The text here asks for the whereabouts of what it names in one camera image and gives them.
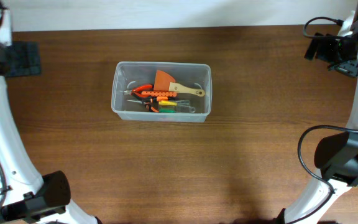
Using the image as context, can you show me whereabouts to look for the small red-handled cutting pliers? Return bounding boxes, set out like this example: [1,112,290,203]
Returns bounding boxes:
[124,84,154,100]

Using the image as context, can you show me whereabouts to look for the orange-black needle nose pliers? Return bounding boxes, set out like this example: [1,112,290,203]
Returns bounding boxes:
[129,96,168,113]

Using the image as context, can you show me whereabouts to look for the orange drill bit holder strip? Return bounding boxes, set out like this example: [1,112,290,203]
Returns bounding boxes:
[142,91,177,97]

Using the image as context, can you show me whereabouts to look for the orange scraper with wooden handle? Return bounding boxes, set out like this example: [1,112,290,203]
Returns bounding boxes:
[154,70,205,97]

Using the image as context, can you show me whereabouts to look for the clear case of screwdrivers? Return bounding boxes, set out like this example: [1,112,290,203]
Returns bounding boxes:
[158,100,196,113]

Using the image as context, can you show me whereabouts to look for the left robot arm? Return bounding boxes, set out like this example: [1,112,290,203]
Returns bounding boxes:
[0,1,100,223]

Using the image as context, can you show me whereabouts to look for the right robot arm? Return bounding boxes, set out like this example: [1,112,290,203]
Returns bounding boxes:
[272,3,358,223]

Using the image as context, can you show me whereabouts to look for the clear plastic container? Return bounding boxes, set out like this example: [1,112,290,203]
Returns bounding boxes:
[111,62,213,123]

